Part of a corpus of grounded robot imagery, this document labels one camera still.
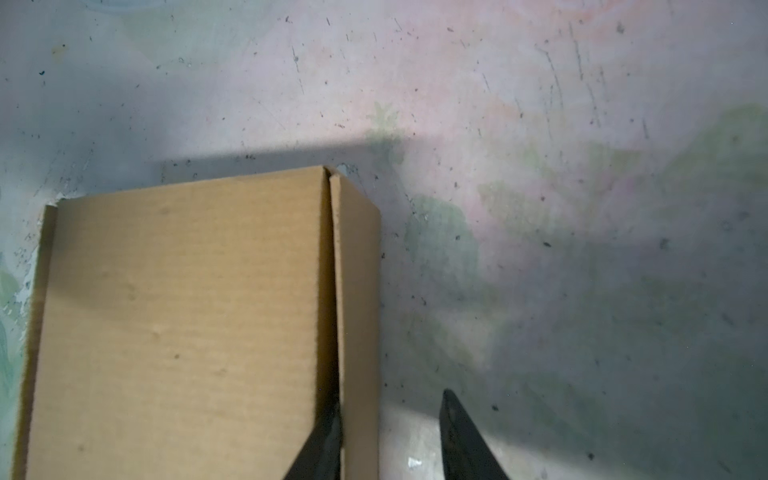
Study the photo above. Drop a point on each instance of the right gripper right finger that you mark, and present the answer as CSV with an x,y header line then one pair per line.
x,y
465,454

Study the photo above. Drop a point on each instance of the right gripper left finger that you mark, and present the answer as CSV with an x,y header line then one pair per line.
x,y
320,456

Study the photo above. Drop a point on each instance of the brown cardboard paper box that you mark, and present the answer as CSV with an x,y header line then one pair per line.
x,y
205,330

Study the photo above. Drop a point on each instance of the floral table mat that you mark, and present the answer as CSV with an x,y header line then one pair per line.
x,y
573,198

